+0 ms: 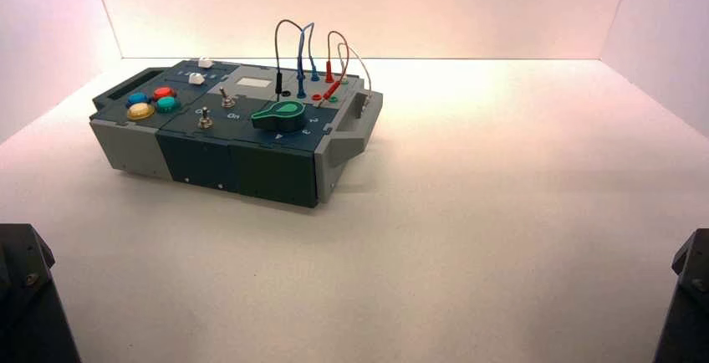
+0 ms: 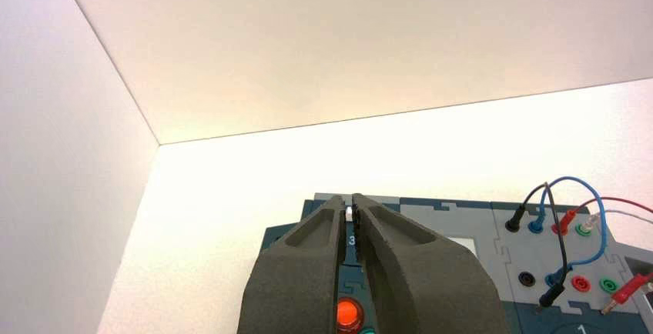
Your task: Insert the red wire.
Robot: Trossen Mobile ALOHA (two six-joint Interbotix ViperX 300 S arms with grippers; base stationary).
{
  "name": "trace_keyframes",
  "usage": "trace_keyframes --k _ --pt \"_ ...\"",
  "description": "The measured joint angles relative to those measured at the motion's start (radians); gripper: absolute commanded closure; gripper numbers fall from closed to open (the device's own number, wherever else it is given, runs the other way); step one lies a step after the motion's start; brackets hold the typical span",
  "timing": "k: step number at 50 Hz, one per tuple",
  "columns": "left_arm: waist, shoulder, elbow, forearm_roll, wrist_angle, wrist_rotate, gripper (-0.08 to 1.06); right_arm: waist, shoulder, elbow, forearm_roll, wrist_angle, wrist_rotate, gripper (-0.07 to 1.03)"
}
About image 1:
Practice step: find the teal green push button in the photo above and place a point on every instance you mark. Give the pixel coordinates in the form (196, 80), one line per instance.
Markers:
(167, 104)

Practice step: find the metal toggle switch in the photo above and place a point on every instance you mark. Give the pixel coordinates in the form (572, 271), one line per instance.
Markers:
(227, 101)
(205, 121)

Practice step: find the yellow push button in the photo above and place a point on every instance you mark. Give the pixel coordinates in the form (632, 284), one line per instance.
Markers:
(140, 111)

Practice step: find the red push button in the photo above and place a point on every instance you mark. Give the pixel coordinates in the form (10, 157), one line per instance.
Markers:
(164, 93)

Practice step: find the small white display window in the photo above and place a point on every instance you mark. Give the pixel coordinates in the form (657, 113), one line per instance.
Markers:
(254, 82)

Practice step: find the teal and grey control box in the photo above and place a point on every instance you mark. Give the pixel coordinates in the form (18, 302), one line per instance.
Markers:
(266, 166)

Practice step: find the blue push button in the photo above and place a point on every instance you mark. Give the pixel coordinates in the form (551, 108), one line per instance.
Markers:
(137, 99)

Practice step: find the small white knob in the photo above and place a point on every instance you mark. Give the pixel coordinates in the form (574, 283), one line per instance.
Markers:
(205, 63)
(196, 78)

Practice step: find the green rotary knob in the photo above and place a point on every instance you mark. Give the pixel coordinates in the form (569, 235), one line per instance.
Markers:
(280, 118)

